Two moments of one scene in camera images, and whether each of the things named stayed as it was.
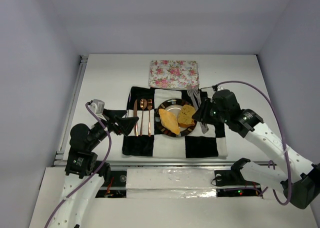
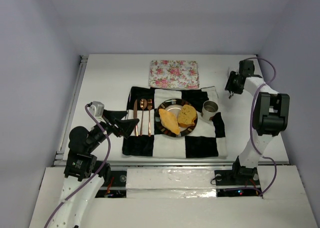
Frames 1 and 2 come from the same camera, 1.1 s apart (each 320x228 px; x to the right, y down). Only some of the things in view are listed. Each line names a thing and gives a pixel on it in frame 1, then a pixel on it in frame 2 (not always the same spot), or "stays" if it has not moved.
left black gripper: (112, 121) stays
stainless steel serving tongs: (195, 96) -> (231, 93)
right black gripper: (208, 109) -> (231, 85)
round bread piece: (184, 119) stays
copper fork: (149, 105) stays
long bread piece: (169, 121) stays
